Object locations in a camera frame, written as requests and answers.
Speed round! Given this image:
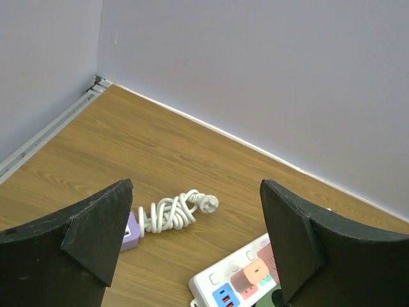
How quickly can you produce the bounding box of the purple power strip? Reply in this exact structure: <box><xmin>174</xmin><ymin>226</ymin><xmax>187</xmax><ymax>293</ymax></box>
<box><xmin>120</xmin><ymin>212</ymin><xmax>141</xmax><ymax>252</ymax></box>

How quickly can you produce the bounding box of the green power strip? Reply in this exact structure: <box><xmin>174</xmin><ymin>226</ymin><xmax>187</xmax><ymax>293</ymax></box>
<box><xmin>252</xmin><ymin>284</ymin><xmax>288</xmax><ymax>307</ymax></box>

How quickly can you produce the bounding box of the white coiled power cable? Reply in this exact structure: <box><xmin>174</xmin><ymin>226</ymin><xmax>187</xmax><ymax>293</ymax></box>
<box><xmin>137</xmin><ymin>189</ymin><xmax>220</xmax><ymax>238</ymax></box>

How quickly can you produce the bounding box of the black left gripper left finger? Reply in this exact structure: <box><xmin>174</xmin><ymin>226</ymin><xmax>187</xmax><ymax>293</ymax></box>
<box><xmin>1</xmin><ymin>178</ymin><xmax>133</xmax><ymax>307</ymax></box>

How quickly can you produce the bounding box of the white multicolour power strip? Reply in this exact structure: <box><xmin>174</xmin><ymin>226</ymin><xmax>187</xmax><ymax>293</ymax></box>
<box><xmin>189</xmin><ymin>233</ymin><xmax>279</xmax><ymax>307</ymax></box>

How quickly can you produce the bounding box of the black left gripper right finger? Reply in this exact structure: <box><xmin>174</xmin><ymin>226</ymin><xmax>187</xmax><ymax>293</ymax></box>
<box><xmin>260</xmin><ymin>180</ymin><xmax>408</xmax><ymax>306</ymax></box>

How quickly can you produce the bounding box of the aluminium table edge rail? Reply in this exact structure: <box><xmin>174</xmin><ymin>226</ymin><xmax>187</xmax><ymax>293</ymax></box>
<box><xmin>1</xmin><ymin>76</ymin><xmax>112</xmax><ymax>184</ymax></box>

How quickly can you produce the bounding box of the pink orange charger cube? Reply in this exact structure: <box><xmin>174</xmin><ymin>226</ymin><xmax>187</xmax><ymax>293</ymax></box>
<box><xmin>231</xmin><ymin>258</ymin><xmax>270</xmax><ymax>293</ymax></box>

